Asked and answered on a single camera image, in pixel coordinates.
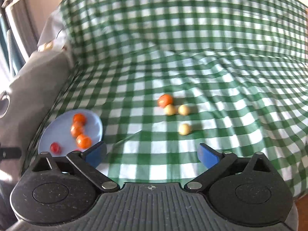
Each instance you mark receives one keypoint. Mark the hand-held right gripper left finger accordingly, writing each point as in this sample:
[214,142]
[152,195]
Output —
[95,154]

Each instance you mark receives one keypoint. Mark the small orange tangerine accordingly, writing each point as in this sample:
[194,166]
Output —
[77,130]
[165,100]
[79,118]
[83,141]

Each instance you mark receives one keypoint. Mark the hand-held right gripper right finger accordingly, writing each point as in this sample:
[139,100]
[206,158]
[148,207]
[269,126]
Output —
[207,156]

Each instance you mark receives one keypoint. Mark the red cherry tomato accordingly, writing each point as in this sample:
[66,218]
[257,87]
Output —
[55,147]

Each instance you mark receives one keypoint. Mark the white metal frame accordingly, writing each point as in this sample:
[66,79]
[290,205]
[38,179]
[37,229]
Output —
[16,7]

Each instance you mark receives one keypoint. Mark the grey cushion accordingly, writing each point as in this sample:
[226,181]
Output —
[33,89]

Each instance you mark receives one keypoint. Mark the white printed pillow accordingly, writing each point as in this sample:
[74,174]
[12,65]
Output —
[54,28]

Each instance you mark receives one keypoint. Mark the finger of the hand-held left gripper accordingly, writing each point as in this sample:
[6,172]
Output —
[10,153]

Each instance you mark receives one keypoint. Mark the green checked blanket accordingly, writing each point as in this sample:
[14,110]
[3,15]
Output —
[192,53]

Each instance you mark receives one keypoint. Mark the small beige round fruit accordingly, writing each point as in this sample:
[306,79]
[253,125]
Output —
[169,110]
[184,129]
[184,110]

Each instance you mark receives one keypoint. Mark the white spotted pole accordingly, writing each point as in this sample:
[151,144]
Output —
[10,50]

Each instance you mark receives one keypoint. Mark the light blue plate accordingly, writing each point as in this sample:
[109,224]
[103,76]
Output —
[60,126]

